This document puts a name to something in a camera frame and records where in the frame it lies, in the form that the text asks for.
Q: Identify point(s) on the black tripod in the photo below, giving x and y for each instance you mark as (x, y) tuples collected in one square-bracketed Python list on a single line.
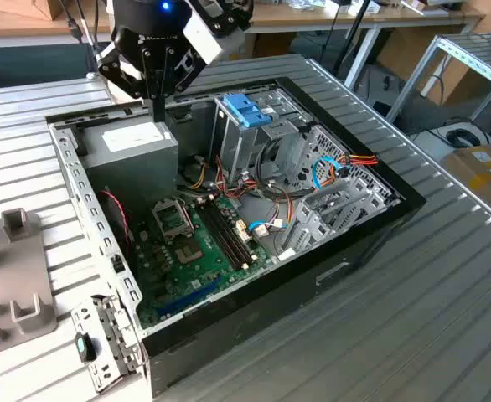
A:
[(353, 32)]

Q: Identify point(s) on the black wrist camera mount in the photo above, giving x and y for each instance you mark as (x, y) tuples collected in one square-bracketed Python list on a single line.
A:
[(228, 14)]

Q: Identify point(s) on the metal slat shelf frame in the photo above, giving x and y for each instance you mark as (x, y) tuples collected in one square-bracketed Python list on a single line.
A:
[(480, 54)]

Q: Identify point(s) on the beige power connector socket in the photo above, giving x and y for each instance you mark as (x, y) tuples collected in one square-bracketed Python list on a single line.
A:
[(243, 232)]

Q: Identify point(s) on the green motherboard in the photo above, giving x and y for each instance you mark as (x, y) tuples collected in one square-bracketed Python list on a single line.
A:
[(178, 285)]

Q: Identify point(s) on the grey power supply unit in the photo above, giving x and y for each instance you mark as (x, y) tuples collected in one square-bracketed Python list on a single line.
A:
[(132, 167)]

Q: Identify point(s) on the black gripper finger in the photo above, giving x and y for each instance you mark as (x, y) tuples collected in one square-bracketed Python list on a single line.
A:
[(128, 87), (184, 77)]

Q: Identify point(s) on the grey parts rack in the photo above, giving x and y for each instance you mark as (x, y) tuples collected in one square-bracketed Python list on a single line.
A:
[(19, 268)]

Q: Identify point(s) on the black RAM slot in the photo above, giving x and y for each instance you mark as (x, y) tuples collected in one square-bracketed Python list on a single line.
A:
[(223, 237), (234, 233), (218, 238), (229, 235)]

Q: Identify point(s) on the CPU socket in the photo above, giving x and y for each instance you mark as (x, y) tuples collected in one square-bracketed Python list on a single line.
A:
[(190, 255)]

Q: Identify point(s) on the grey metal drive cage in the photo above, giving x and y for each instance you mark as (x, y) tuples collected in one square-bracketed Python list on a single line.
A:
[(237, 146)]

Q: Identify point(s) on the silver metal disk bay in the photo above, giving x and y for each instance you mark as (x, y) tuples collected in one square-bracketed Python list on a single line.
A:
[(312, 211)]

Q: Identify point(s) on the black open PC case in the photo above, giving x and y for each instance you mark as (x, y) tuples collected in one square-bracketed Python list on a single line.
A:
[(270, 318)]

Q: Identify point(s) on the brown cardboard panel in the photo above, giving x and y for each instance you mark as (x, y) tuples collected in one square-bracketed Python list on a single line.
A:
[(400, 54)]

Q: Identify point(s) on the blue plastic disk carrier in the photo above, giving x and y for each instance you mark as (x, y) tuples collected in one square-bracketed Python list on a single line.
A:
[(241, 109)]

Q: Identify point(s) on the small cardboard box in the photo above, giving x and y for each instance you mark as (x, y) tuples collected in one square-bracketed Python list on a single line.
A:
[(59, 8)]

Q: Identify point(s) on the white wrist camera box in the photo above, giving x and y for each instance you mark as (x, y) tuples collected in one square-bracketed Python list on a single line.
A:
[(203, 37)]

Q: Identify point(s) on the cardboard box with labels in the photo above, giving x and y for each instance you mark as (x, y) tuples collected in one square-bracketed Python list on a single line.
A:
[(480, 180)]

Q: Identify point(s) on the blue expansion slot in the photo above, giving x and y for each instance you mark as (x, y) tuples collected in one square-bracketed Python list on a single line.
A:
[(189, 298)]

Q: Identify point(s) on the silver expansion card retainer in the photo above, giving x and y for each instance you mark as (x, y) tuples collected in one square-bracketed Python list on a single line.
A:
[(107, 335)]

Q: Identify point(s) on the black latch with teal tab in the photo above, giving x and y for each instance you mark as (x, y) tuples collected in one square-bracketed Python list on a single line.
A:
[(85, 347)]

